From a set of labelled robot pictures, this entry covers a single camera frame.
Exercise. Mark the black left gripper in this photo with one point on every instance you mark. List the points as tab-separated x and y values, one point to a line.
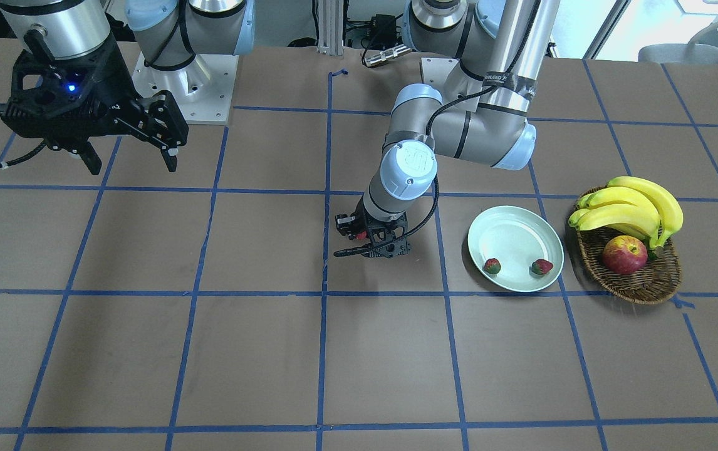
376	220

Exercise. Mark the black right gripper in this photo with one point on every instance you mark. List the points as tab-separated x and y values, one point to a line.
116	102

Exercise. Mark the lone strawberry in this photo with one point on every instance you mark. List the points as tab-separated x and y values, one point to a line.
492	266

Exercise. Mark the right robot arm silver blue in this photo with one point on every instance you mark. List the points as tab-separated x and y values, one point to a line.
170	33

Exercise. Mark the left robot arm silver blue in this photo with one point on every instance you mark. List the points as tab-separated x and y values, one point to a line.
479	114

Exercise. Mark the pale green plate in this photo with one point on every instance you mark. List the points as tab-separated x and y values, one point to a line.
515	236

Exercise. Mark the red yellow apple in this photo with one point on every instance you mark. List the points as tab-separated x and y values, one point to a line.
624	255

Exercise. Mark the yellow banana bunch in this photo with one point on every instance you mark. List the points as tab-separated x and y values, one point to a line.
632	205

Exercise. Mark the wicker fruit basket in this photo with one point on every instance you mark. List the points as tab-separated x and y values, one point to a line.
623	234

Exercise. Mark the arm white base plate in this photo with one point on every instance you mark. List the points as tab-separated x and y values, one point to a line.
447	77
203	90

